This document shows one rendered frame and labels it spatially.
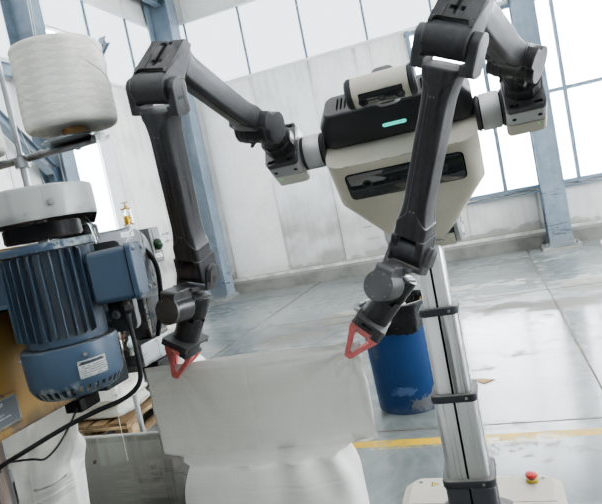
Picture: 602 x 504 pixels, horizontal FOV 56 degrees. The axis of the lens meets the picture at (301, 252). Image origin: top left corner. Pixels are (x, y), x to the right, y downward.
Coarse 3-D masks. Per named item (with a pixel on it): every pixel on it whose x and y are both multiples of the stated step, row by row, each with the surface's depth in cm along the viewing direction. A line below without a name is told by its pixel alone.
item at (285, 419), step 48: (192, 384) 126; (240, 384) 121; (288, 384) 118; (336, 384) 116; (192, 432) 128; (240, 432) 123; (288, 432) 119; (336, 432) 118; (192, 480) 121; (240, 480) 117; (288, 480) 114; (336, 480) 113
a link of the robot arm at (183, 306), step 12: (216, 276) 121; (168, 288) 116; (180, 288) 117; (192, 288) 117; (204, 288) 119; (168, 300) 114; (180, 300) 115; (192, 300) 118; (156, 312) 115; (168, 312) 114; (180, 312) 114; (192, 312) 117; (168, 324) 114
